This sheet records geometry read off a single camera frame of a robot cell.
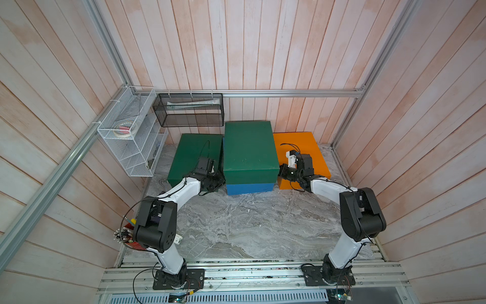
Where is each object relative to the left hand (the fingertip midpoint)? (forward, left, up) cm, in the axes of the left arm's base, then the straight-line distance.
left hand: (227, 182), depth 92 cm
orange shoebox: (+34, -48, -6) cm, 59 cm away
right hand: (+8, -23, +2) cm, 24 cm away
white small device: (-25, +21, -7) cm, 34 cm away
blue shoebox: (0, -8, -5) cm, 9 cm away
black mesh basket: (+39, +22, +16) cm, 47 cm away
